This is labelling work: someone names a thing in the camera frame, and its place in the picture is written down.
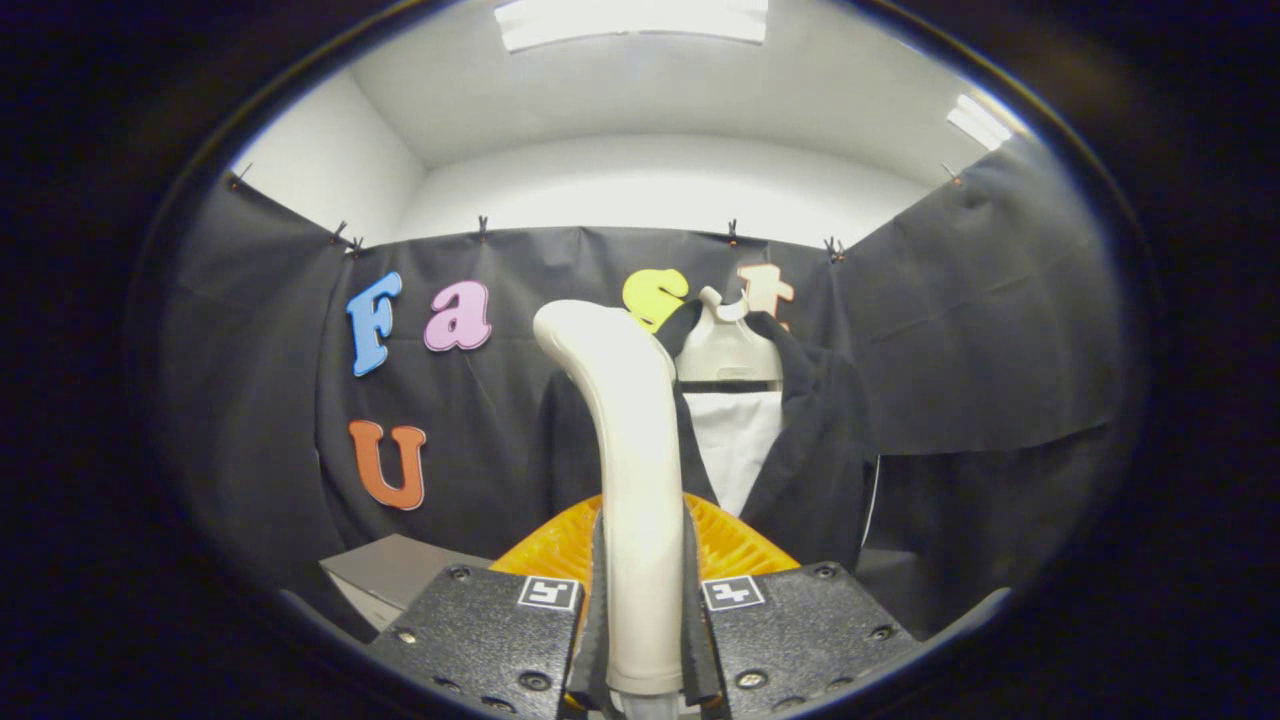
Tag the white garment steamer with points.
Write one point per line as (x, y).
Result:
(635, 450)

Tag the ceiling light panel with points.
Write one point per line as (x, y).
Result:
(980, 122)
(630, 20)

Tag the black backdrop cloth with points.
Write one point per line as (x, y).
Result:
(980, 300)

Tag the row of black cloth clips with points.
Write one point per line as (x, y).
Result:
(833, 250)

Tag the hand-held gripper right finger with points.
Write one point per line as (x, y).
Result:
(800, 640)

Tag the black jacket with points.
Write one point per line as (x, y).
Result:
(810, 450)

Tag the white mannequin torso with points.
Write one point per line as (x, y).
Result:
(725, 350)

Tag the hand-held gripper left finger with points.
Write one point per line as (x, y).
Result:
(480, 640)

